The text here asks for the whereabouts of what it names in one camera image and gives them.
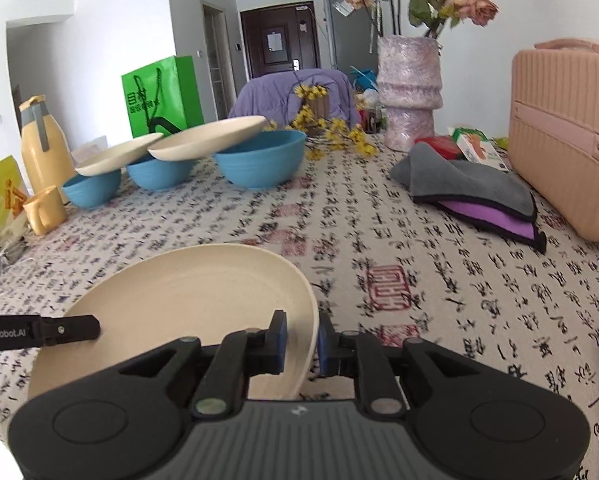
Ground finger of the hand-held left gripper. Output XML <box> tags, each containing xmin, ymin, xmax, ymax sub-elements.
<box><xmin>32</xmin><ymin>314</ymin><xmax>102</xmax><ymax>348</ymax></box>

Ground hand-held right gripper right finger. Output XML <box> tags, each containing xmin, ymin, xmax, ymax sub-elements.
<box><xmin>317</xmin><ymin>312</ymin><xmax>495</xmax><ymax>418</ymax></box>

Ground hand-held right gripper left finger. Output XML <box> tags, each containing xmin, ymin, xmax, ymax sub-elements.
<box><xmin>104</xmin><ymin>310</ymin><xmax>288</xmax><ymax>418</ymax></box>

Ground blue bowl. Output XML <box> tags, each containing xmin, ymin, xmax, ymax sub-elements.
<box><xmin>126</xmin><ymin>152</ymin><xmax>196</xmax><ymax>191</ymax></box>
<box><xmin>214</xmin><ymin>130</ymin><xmax>309</xmax><ymax>190</ymax></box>
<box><xmin>61</xmin><ymin>169</ymin><xmax>123</xmax><ymax>209</ymax></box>

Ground printed tablecloth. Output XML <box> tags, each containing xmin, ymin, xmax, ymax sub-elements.
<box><xmin>0</xmin><ymin>125</ymin><xmax>599</xmax><ymax>480</ymax></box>

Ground yellow mug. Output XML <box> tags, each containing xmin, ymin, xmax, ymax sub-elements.
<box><xmin>22</xmin><ymin>185</ymin><xmax>69</xmax><ymax>236</ymax></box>

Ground yellow thermos jug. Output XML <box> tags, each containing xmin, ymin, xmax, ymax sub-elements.
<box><xmin>20</xmin><ymin>95</ymin><xmax>76</xmax><ymax>198</ymax></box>

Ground grey cloth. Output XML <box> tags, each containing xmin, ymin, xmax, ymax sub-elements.
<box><xmin>389</xmin><ymin>142</ymin><xmax>537</xmax><ymax>223</ymax></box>

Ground yellow flower branch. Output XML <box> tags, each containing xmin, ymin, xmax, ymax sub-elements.
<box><xmin>264</xmin><ymin>84</ymin><xmax>380</xmax><ymax>161</ymax></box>

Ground purple cloth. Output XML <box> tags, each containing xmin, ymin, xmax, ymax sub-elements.
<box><xmin>437</xmin><ymin>200</ymin><xmax>547</xmax><ymax>255</ymax></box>

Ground red box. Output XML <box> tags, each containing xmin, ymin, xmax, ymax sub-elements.
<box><xmin>414</xmin><ymin>135</ymin><xmax>463</xmax><ymax>161</ymax></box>

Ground wooden chair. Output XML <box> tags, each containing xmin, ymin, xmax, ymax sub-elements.
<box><xmin>302</xmin><ymin>94</ymin><xmax>330</xmax><ymax>121</ymax></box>

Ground purple jacket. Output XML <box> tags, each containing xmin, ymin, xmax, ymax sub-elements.
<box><xmin>228</xmin><ymin>68</ymin><xmax>360</xmax><ymax>128</ymax></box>

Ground green white box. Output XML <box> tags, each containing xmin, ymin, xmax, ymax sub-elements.
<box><xmin>448</xmin><ymin>126</ymin><xmax>510</xmax><ymax>172</ymax></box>

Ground green paper bag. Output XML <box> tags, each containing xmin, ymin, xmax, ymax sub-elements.
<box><xmin>121</xmin><ymin>55</ymin><xmax>205</xmax><ymax>138</ymax></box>

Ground pink vase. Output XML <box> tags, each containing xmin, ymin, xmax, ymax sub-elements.
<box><xmin>376</xmin><ymin>36</ymin><xmax>444</xmax><ymax>152</ymax></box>

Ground grey interior door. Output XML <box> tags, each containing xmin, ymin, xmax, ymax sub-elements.
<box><xmin>202</xmin><ymin>4</ymin><xmax>230</xmax><ymax>121</ymax></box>

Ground pink suitcase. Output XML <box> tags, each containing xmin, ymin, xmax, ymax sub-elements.
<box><xmin>508</xmin><ymin>37</ymin><xmax>599</xmax><ymax>247</ymax></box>

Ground dark brown door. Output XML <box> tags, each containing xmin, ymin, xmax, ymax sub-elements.
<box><xmin>240</xmin><ymin>2</ymin><xmax>321</xmax><ymax>81</ymax></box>

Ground grey fridge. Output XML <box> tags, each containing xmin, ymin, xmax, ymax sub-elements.
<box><xmin>323</xmin><ymin>0</ymin><xmax>393</xmax><ymax>73</ymax></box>

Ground dried roses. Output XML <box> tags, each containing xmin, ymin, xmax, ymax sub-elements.
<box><xmin>337</xmin><ymin>0</ymin><xmax>530</xmax><ymax>41</ymax></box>

